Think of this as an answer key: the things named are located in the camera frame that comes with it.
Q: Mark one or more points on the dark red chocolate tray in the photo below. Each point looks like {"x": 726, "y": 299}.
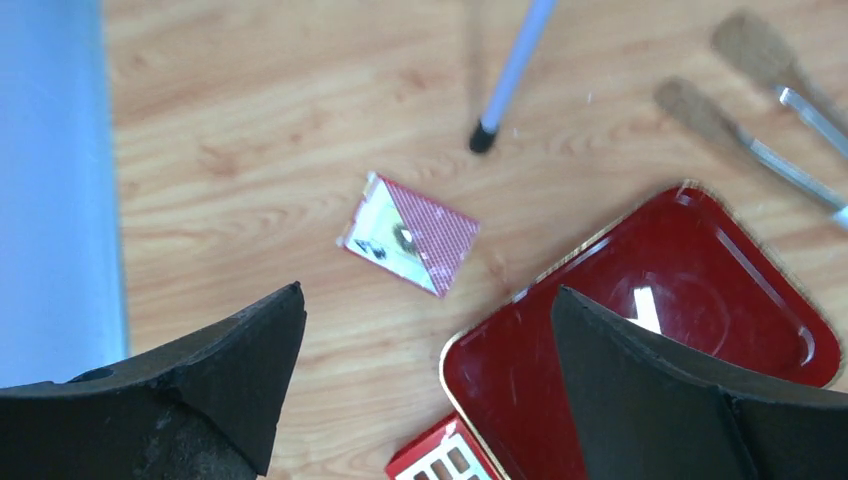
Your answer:
{"x": 709, "y": 284}

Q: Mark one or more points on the steel tongs with white hinge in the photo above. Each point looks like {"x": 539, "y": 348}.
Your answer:
{"x": 758, "y": 51}

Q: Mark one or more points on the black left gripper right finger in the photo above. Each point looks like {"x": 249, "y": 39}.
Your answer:
{"x": 648, "y": 407}

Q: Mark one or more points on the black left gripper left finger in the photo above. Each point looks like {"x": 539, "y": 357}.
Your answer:
{"x": 203, "y": 406}

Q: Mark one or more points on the red grid mould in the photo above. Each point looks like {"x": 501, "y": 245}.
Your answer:
{"x": 447, "y": 450}

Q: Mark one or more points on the pink square card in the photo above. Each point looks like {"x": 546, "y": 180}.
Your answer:
{"x": 409, "y": 234}

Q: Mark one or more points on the grey tripod stand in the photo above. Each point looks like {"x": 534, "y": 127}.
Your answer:
{"x": 530, "y": 33}

